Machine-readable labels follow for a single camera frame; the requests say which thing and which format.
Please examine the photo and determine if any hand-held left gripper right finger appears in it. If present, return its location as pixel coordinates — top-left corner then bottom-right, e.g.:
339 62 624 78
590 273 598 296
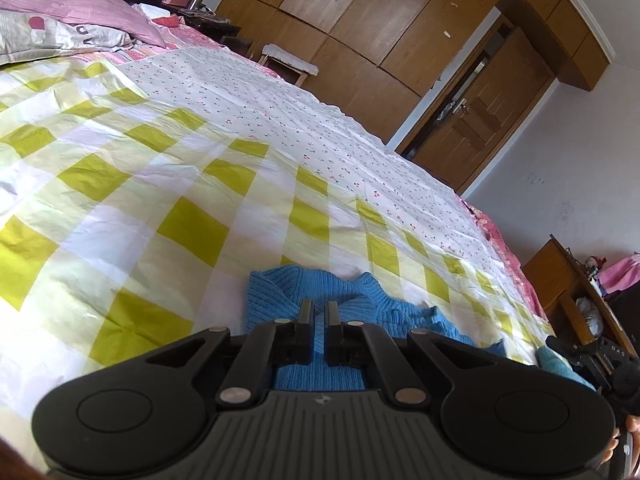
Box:
325 299 493 405

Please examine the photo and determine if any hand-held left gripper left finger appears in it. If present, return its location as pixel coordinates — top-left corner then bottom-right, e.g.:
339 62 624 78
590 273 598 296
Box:
145 299 316 408

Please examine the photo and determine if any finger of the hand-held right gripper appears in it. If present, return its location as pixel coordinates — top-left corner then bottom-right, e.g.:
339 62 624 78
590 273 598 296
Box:
545 335 590 362

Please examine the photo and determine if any blue knitted striped sweater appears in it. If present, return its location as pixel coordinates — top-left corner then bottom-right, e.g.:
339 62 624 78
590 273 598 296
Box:
244 267 507 392

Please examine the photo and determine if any person's right hand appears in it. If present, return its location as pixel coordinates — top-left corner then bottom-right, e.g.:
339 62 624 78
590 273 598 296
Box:
601 414 640 467

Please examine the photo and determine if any teal cloth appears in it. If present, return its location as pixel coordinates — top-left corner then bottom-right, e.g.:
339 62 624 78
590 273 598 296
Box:
536 346 597 392

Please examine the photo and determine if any wooden shelf unit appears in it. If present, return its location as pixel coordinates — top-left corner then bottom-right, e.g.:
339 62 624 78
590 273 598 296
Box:
521 234 640 361

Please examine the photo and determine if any pink item on shelf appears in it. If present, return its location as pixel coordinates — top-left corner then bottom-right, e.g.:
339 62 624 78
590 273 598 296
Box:
597 254 640 297

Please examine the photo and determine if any checkered and floral bed cover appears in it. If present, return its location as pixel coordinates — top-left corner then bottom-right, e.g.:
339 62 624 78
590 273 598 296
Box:
0 46 556 466

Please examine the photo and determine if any wooden door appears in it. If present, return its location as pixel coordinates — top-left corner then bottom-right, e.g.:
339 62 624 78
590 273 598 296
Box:
412 27 557 195

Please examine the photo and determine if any small cushioned stool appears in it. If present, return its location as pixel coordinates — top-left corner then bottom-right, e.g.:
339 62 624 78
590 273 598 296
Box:
256 43 321 87

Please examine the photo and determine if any wooden wardrobe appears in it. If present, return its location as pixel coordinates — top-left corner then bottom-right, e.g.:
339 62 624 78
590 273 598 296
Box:
215 0 612 113

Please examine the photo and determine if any dark wooden nightstand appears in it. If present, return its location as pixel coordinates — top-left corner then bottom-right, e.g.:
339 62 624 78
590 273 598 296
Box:
177 6 242 43

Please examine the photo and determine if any white printed pillow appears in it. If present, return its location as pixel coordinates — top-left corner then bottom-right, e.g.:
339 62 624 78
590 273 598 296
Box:
0 10 135 67

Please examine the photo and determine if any pink pillow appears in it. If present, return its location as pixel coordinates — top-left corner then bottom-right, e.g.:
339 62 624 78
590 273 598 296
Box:
0 0 167 52

